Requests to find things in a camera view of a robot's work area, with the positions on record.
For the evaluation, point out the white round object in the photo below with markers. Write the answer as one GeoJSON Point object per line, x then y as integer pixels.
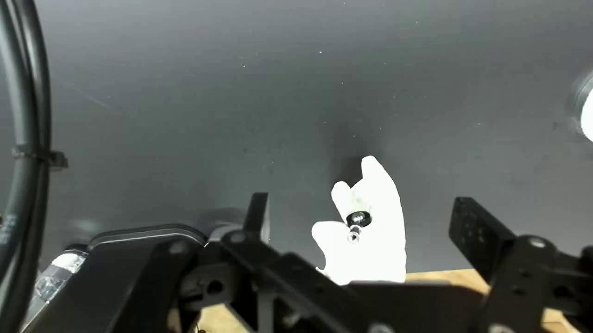
{"type": "Point", "coordinates": [586, 113]}

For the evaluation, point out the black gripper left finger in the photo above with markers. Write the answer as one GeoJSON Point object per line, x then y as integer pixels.
{"type": "Point", "coordinates": [256, 213]}

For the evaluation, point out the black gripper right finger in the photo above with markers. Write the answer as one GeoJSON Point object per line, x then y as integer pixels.
{"type": "Point", "coordinates": [478, 232]}

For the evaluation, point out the black zip tie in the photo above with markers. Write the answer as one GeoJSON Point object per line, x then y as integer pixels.
{"type": "Point", "coordinates": [43, 158]}

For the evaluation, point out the black rounded plastic housing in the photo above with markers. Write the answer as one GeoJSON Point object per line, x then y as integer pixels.
{"type": "Point", "coordinates": [122, 259]}

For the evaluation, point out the grey cylinder with label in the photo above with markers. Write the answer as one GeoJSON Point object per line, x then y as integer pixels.
{"type": "Point", "coordinates": [58, 274]}

